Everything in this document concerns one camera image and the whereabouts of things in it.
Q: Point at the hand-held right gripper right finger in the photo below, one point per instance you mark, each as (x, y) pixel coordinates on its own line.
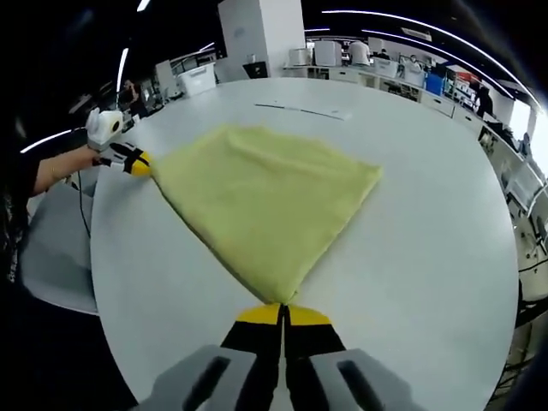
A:
(308, 338)

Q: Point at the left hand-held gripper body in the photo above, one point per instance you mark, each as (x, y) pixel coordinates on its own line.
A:
(105, 128)

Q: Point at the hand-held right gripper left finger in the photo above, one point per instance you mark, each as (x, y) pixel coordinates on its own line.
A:
(257, 334)

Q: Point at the yellow blue black garment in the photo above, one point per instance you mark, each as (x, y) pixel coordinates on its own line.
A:
(265, 201)

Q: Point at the person's left hand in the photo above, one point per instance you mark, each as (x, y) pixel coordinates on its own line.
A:
(85, 160)

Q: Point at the long white ceiling light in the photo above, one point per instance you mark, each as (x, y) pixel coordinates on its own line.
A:
(123, 68)
(428, 27)
(436, 49)
(143, 4)
(47, 141)

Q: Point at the white storage box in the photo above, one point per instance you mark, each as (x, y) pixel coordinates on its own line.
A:
(196, 81)

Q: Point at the grey mesh office chair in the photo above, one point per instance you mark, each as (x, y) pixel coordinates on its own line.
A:
(60, 248)

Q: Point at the person's black printed shirt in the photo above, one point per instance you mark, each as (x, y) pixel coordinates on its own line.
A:
(13, 205)

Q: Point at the black bin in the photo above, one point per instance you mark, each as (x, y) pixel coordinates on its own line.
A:
(255, 70)

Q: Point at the white square pillar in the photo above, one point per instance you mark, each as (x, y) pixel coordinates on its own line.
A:
(261, 38)

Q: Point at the white appliance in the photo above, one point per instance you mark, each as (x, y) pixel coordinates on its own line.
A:
(327, 52)

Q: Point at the long white cabinet counter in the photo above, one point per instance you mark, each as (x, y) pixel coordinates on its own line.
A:
(364, 79)

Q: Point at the blue box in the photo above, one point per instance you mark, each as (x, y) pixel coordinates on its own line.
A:
(435, 82)

